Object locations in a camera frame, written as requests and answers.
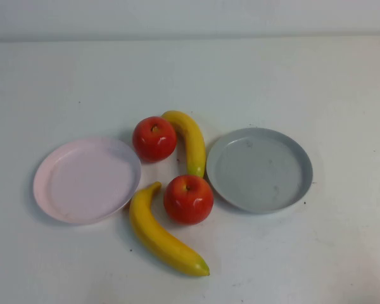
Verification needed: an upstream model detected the yellow plastic banana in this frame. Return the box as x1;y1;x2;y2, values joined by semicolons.
160;110;207;179
129;181;210;277

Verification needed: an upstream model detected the red plastic apple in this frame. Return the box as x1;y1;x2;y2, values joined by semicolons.
163;174;215;226
132;116;178;163

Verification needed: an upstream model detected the pink round plate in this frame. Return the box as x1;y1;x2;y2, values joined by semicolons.
33;136;143;225

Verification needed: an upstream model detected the grey round plate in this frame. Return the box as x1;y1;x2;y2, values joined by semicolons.
206;127;314;215

